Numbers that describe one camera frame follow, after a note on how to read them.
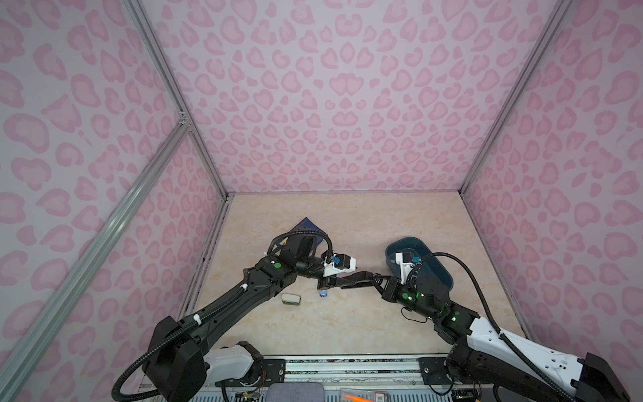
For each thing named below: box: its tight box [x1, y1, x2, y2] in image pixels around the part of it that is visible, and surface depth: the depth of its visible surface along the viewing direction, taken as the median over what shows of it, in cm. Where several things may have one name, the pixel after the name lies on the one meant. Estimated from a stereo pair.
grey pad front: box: [266, 381, 325, 402], surface depth 69 cm
